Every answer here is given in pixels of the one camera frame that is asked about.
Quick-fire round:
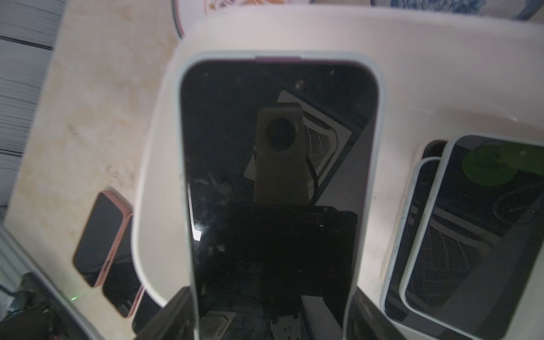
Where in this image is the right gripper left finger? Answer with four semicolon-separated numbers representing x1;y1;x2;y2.
135;286;196;340

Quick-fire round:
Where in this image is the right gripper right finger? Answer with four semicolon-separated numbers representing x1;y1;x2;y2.
346;288;406;340

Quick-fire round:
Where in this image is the phone dark case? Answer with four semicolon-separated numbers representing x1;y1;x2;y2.
132;290;162;334
399;135;543;339

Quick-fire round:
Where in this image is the phone white case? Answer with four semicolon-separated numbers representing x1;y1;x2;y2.
177;53;381;339
72;190;133;288

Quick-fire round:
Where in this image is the eleventh phone cream case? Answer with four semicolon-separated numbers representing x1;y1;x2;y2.
380;140;467;339

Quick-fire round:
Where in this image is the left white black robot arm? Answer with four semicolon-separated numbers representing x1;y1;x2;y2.
1;272;89;339

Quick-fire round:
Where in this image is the white storage tray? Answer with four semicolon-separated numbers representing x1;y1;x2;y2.
133;5;543;307

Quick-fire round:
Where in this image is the round plate with red rim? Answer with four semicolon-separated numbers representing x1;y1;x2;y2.
171;0;311;39

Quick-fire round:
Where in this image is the small blue white dish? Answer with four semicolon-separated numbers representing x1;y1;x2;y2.
370;0;543;21

